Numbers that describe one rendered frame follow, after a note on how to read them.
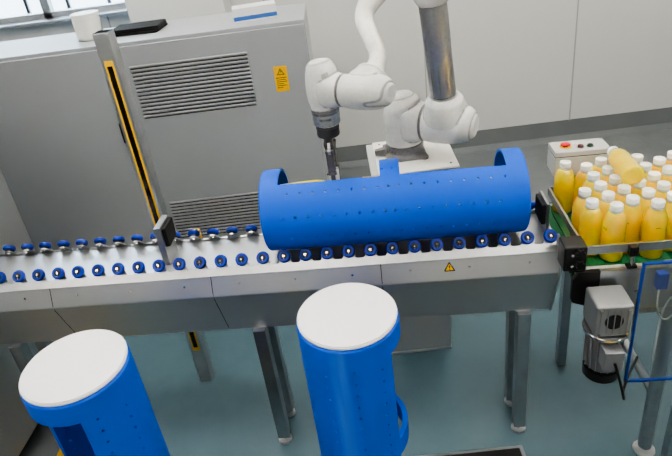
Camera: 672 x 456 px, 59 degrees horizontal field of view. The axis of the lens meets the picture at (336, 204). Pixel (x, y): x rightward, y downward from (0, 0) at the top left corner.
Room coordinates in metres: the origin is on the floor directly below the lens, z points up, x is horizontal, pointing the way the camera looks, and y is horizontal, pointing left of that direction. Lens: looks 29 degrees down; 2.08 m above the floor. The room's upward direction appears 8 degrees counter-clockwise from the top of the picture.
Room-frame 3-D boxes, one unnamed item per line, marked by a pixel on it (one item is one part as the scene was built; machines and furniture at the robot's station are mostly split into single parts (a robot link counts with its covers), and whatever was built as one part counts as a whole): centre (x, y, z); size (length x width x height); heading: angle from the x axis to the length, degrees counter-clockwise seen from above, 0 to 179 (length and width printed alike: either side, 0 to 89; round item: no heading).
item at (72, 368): (1.22, 0.75, 1.03); 0.28 x 0.28 x 0.01
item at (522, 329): (1.67, -0.63, 0.31); 0.06 x 0.06 x 0.63; 84
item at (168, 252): (1.87, 0.62, 1.00); 0.10 x 0.04 x 0.15; 174
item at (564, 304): (2.00, -0.94, 0.50); 0.04 x 0.04 x 1.00; 84
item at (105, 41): (2.21, 0.75, 0.85); 0.06 x 0.06 x 1.70; 84
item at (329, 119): (1.80, -0.01, 1.42); 0.09 x 0.09 x 0.06
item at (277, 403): (1.77, 0.35, 0.31); 0.06 x 0.06 x 0.63; 84
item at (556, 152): (2.00, -0.94, 1.05); 0.20 x 0.10 x 0.10; 84
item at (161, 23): (3.55, 1.00, 1.46); 0.32 x 0.23 x 0.04; 88
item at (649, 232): (1.54, -0.99, 0.99); 0.07 x 0.07 x 0.19
